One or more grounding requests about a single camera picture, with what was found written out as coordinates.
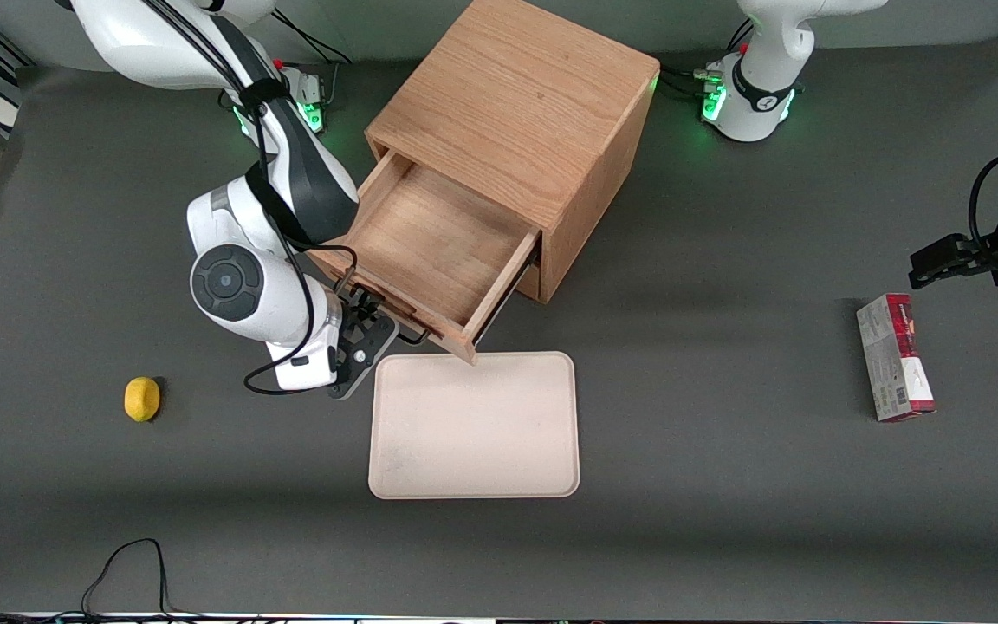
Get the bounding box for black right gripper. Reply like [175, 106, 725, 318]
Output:
[332, 284, 397, 393]

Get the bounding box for black metal drawer handle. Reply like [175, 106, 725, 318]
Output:
[376, 299, 431, 347]

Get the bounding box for wooden drawer with worn handle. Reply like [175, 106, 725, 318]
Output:
[307, 149, 543, 366]

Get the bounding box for oak wooden drawer cabinet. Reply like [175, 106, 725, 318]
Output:
[365, 0, 661, 305]

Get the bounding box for red grey carton box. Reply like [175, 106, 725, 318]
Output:
[856, 293, 936, 423]

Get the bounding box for beige plastic tray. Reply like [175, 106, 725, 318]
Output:
[367, 350, 581, 501]

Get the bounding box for yellow lemon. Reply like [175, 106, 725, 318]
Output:
[124, 376, 161, 423]

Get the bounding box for wooden drawer with black handle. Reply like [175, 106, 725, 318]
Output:
[506, 258, 544, 301]

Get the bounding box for black right base cables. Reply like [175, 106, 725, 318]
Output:
[274, 9, 353, 109]

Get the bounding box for black base cables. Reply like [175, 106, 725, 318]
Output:
[274, 9, 353, 109]
[658, 17, 753, 101]

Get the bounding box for black left base cables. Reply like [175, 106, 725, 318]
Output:
[658, 17, 753, 101]

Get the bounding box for black looped floor cable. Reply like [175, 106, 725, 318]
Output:
[81, 538, 205, 621]

